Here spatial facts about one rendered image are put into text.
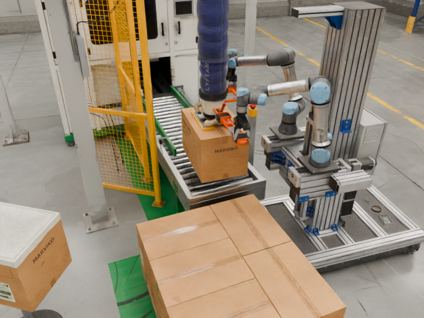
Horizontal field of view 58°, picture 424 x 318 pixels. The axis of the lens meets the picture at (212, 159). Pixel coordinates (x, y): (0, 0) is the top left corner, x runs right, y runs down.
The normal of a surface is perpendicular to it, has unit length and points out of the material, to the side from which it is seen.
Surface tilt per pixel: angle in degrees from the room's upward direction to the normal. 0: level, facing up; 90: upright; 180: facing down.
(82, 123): 90
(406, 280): 0
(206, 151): 90
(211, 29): 71
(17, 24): 90
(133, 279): 0
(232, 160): 90
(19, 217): 0
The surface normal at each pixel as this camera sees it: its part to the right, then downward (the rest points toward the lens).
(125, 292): 0.00, -0.85
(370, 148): 0.29, 0.51
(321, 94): -0.32, 0.39
